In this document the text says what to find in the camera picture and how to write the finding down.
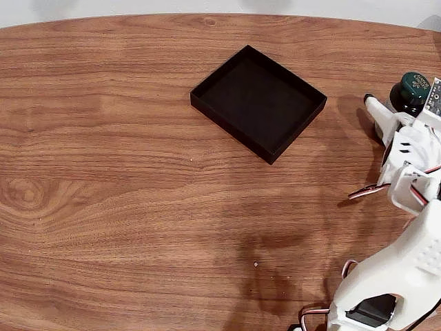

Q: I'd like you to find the dark green pill bottle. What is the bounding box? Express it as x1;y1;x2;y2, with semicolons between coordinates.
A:
389;71;433;118

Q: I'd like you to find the shallow black box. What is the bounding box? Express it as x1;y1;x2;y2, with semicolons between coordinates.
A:
189;44;328;165

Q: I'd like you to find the camera circuit board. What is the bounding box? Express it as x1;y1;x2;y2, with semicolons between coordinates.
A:
421;77;441;122

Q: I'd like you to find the red white black servo cable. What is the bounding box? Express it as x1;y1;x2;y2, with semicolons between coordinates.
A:
340;259;360;288
288;305;332;331
347;183;392;201

